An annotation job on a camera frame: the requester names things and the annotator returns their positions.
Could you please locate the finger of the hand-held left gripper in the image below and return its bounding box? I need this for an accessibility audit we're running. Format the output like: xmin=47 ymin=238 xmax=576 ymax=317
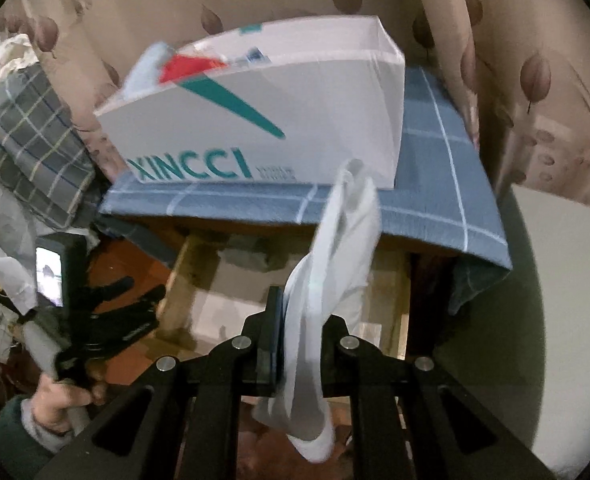
xmin=92 ymin=284 xmax=168 ymax=348
xmin=87 ymin=276 xmax=136 ymax=311

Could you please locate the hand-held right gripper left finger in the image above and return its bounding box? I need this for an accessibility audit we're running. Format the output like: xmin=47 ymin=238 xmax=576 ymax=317
xmin=72 ymin=285 xmax=288 ymax=480

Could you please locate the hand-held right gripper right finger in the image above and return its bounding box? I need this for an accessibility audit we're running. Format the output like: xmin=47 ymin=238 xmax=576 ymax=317
xmin=320 ymin=312 xmax=558 ymax=480

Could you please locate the wooden drawer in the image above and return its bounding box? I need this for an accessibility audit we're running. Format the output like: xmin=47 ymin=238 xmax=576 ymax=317
xmin=162 ymin=237 xmax=410 ymax=361

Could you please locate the plain white underwear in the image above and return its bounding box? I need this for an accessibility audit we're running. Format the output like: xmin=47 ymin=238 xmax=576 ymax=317
xmin=252 ymin=157 xmax=383 ymax=463

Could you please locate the light blue underwear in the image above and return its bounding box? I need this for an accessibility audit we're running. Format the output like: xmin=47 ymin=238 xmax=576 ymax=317
xmin=122 ymin=42 xmax=176 ymax=103

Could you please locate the white cardboard shoe box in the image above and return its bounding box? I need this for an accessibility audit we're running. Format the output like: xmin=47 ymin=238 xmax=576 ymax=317
xmin=94 ymin=14 xmax=406 ymax=191

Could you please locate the person's left forearm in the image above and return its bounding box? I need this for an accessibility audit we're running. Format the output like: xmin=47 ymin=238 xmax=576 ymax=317
xmin=0 ymin=395 xmax=73 ymax=480

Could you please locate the person's left hand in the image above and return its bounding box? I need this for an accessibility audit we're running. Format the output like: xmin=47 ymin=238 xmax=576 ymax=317
xmin=32 ymin=372 xmax=108 ymax=433

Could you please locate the grey plaid cloth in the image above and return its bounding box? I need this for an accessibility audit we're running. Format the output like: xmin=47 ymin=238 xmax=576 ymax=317
xmin=0 ymin=60 xmax=100 ymax=231

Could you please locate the blue checked cloth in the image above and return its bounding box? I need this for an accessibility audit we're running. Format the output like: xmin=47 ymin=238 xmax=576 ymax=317
xmin=97 ymin=65 xmax=513 ymax=316

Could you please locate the leaf print curtain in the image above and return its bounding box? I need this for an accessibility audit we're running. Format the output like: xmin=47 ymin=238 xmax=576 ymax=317
xmin=0 ymin=0 xmax=590 ymax=211

